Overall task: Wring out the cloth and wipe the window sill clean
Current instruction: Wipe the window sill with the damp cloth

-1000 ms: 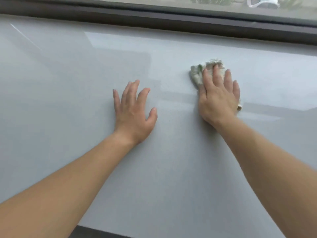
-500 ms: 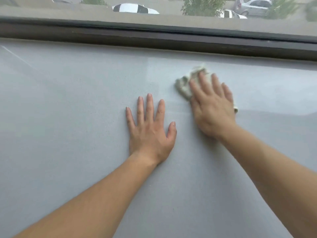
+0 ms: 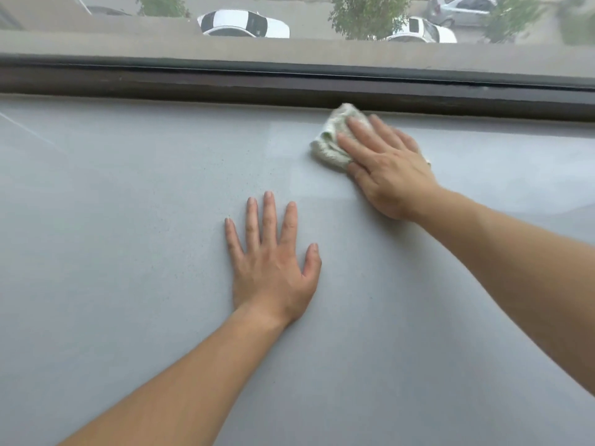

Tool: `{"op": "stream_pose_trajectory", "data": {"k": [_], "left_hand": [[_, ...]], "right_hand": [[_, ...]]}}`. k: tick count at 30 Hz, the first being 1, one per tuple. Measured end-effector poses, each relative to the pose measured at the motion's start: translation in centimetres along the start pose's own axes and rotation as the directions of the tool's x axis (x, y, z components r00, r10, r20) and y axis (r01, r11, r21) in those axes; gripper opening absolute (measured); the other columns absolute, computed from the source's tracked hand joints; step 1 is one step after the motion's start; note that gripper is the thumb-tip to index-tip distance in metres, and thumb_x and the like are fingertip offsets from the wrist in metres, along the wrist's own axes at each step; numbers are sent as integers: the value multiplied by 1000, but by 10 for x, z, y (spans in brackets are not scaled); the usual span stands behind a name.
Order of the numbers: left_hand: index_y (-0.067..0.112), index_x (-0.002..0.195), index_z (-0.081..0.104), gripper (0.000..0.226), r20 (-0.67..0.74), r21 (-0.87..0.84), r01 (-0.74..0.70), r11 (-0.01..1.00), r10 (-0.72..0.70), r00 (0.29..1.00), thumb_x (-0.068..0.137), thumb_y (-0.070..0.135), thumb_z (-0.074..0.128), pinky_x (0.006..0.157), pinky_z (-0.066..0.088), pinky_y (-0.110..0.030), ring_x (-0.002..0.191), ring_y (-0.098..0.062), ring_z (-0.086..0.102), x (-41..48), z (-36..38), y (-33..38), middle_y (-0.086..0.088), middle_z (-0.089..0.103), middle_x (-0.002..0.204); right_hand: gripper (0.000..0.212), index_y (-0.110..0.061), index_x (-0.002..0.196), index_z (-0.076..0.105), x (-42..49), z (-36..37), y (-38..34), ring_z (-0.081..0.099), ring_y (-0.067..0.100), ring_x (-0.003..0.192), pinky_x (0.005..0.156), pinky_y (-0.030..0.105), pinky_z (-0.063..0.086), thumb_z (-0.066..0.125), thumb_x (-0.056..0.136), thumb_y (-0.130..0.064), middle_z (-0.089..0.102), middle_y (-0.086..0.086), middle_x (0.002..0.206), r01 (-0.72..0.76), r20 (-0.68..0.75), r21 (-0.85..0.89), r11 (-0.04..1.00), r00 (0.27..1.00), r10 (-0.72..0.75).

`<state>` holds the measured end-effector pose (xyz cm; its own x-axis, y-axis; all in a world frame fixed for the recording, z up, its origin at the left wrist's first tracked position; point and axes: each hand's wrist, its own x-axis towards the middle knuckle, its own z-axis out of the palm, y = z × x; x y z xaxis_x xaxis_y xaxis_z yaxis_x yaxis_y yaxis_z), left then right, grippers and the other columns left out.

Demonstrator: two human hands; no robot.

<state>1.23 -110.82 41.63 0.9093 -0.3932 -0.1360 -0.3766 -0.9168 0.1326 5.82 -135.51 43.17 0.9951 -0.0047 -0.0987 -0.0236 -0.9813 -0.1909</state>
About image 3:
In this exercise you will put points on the silver car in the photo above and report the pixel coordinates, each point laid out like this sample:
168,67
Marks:
465,9

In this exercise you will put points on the person's left forearm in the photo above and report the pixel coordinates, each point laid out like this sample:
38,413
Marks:
186,390

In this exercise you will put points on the small white car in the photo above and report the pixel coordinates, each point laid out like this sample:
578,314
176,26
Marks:
423,32

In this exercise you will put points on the white cleaning cloth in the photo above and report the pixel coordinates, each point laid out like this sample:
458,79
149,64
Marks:
330,148

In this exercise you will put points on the person's right forearm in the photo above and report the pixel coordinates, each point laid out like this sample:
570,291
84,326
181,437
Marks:
511,255

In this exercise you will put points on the bushy green tree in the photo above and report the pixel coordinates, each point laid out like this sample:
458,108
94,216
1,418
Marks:
367,13

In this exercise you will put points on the blurred green tree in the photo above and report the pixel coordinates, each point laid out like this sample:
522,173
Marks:
578,23

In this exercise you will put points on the person's right hand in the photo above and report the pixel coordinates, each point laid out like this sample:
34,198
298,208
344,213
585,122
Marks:
395,176

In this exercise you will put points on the person's left hand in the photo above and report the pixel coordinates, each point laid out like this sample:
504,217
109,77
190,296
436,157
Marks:
274,283

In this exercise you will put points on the slender green tree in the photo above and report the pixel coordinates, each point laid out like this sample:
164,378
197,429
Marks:
511,16

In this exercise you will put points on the long white car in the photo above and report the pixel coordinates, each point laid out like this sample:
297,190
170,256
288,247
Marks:
232,20

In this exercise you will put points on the dark brown window frame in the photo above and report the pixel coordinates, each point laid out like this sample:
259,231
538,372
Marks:
232,85

